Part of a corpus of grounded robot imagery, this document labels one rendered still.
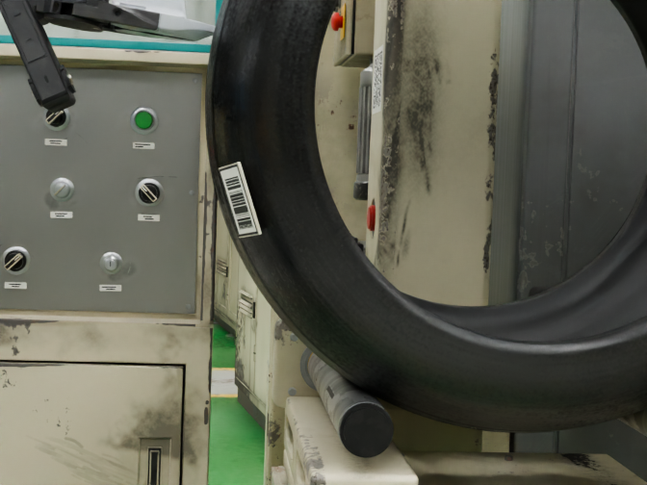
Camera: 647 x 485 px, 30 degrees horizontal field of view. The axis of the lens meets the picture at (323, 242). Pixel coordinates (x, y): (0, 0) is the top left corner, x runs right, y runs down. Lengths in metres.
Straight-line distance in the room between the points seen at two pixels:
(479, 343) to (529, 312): 0.29
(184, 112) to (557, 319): 0.66
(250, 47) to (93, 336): 0.78
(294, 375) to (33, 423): 0.49
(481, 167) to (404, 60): 0.15
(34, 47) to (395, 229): 0.48
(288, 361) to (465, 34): 0.41
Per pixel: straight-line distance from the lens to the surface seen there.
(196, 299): 1.71
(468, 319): 1.26
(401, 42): 1.36
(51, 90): 1.05
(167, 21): 1.05
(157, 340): 1.67
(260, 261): 0.99
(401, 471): 1.02
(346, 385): 1.08
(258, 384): 5.34
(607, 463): 1.38
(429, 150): 1.35
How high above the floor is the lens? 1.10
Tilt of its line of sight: 3 degrees down
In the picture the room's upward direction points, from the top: 2 degrees clockwise
